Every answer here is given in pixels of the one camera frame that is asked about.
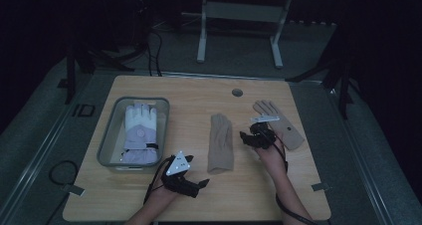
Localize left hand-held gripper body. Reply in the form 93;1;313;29
160;150;201;199

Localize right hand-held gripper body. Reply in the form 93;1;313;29
249;114;281;150

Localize beige knit glove with button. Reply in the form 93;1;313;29
252;100;306;151

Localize plain beige knit glove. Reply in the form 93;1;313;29
206;112;235;176

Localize purple and white ski glove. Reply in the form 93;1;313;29
119;102;160;165

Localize grey plastic bin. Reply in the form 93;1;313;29
96;96;171;171

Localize person's left hand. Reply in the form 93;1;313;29
149;179;182;206

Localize person's right hand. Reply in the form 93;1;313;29
254;139;289;179

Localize grey tape piece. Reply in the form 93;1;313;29
61;183;86;197
311;182;332;192

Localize black tripod stand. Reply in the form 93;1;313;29
286;25;363;120
57;35;135;106

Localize left hand-held gripper cable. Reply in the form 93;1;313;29
142;156;174;205

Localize hand-held gripper cable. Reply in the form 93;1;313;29
270;131;321;225
142;156;174;205

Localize right hand-held gripper cable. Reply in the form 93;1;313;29
270;131;321;225

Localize black hanging cables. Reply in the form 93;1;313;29
144;28;164;78

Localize white metal desk frame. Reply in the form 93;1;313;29
181;0;295;70

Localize black floor cable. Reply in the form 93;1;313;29
44;159;80;225

